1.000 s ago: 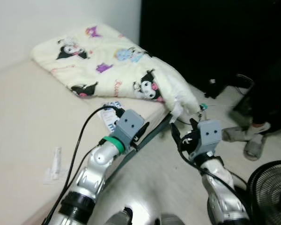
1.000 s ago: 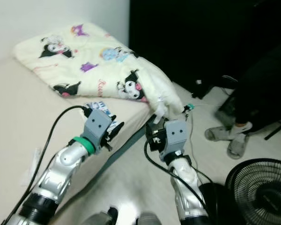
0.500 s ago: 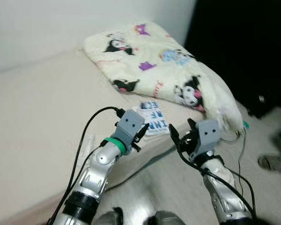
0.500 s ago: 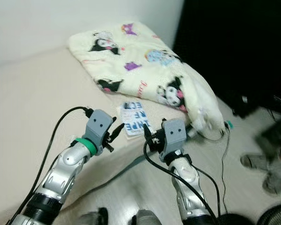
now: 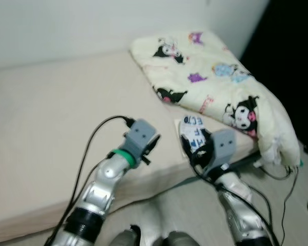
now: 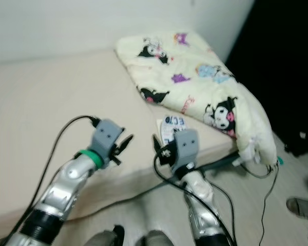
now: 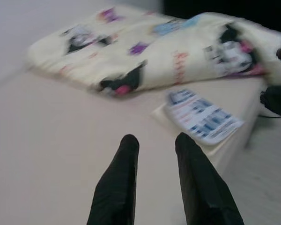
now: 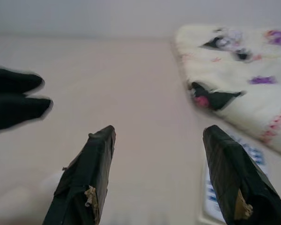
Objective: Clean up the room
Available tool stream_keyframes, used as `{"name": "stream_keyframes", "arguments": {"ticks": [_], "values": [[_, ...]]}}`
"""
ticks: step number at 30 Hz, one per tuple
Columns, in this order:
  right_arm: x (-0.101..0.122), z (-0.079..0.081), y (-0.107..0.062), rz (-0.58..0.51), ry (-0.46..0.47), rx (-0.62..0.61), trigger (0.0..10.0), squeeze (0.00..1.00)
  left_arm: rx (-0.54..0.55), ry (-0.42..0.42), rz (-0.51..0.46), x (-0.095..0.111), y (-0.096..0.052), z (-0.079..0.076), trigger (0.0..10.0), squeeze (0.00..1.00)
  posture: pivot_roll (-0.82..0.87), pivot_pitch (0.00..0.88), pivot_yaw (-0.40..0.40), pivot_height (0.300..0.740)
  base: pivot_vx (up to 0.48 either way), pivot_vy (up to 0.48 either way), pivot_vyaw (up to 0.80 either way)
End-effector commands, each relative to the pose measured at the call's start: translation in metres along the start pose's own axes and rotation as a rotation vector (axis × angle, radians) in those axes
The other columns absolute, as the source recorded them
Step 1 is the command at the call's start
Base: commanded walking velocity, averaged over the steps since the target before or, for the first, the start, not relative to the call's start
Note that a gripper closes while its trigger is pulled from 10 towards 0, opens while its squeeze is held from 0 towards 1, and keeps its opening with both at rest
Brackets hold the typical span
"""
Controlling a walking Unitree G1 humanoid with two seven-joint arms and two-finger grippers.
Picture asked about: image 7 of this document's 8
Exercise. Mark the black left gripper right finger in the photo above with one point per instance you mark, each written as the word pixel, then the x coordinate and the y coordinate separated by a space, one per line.
pixel 201 192

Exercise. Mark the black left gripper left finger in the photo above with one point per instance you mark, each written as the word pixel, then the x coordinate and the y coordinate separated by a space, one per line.
pixel 114 192

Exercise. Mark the white book blue letters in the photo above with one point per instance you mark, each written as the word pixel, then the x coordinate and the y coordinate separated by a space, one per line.
pixel 201 114

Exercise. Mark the cream cartoon print blanket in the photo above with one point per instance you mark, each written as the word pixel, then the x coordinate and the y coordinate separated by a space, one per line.
pixel 154 58

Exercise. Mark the beige mattress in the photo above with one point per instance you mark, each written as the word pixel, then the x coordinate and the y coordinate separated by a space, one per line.
pixel 49 131

